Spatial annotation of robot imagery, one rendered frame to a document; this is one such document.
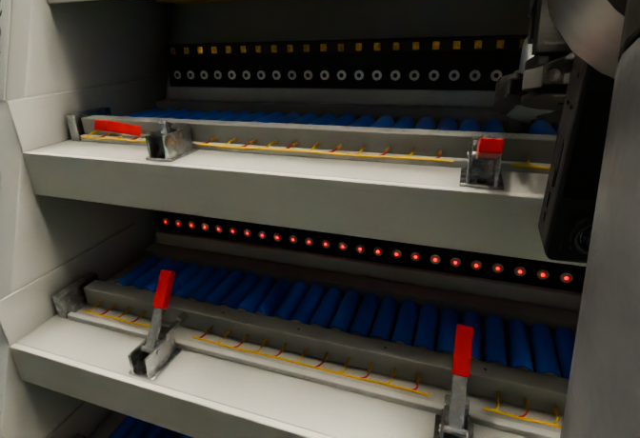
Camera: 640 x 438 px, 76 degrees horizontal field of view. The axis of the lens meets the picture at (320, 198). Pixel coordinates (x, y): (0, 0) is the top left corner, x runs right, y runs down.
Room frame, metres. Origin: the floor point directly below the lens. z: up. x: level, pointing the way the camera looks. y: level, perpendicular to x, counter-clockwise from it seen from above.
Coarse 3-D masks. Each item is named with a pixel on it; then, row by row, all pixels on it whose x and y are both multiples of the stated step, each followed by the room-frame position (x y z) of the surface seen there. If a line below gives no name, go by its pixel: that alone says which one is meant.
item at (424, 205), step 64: (64, 128) 0.45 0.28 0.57; (64, 192) 0.41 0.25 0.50; (128, 192) 0.38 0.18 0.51; (192, 192) 0.35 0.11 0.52; (256, 192) 0.33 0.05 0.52; (320, 192) 0.31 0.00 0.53; (384, 192) 0.29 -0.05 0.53; (448, 192) 0.28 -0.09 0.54; (512, 192) 0.27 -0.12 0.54; (512, 256) 0.28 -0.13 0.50
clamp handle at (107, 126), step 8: (96, 120) 0.30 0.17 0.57; (104, 120) 0.30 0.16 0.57; (96, 128) 0.30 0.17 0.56; (104, 128) 0.30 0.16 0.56; (112, 128) 0.31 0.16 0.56; (120, 128) 0.31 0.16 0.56; (128, 128) 0.32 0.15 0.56; (136, 128) 0.33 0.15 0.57; (160, 128) 0.37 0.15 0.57; (168, 128) 0.37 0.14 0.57; (152, 136) 0.35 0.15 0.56; (160, 136) 0.36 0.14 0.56
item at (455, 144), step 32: (192, 128) 0.40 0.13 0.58; (224, 128) 0.38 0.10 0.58; (256, 128) 0.37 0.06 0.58; (288, 128) 0.36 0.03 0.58; (320, 128) 0.36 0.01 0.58; (352, 128) 0.35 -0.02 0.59; (384, 128) 0.35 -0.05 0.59; (448, 160) 0.31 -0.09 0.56; (512, 160) 0.31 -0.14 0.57; (544, 160) 0.30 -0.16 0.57
